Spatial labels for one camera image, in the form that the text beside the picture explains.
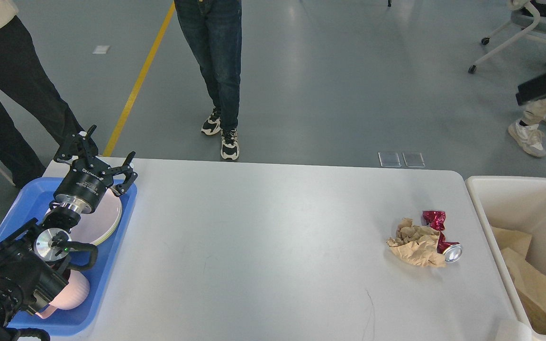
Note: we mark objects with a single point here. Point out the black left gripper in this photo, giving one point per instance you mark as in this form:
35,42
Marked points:
84,187

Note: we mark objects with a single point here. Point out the pink plate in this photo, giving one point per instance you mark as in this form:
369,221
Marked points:
84,231

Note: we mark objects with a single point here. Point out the person in blue jeans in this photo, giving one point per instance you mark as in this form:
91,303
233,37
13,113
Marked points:
212,29

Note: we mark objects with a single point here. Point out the person in cream sweater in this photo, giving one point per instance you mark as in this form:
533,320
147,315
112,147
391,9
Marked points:
23,79

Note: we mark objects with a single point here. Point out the brown paper ball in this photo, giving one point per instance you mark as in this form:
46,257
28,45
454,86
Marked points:
416,245

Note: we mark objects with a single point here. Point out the white office chair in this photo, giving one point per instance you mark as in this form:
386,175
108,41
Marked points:
527,17

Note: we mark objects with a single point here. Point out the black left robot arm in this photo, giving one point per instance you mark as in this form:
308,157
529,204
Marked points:
41,261

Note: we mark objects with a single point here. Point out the blue plastic tray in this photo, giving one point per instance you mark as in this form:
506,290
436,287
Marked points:
32,202

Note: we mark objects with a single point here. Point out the brown paper bag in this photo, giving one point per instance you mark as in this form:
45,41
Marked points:
530,285

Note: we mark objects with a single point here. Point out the pink mug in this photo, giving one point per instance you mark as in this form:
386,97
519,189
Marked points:
72,296

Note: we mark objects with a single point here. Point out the green plate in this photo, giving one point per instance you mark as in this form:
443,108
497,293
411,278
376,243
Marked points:
105,226

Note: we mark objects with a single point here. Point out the beige plastic bin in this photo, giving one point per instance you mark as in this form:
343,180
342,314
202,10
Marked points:
512,203

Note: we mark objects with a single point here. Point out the crushed red can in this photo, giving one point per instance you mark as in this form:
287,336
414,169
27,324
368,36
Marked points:
452,251

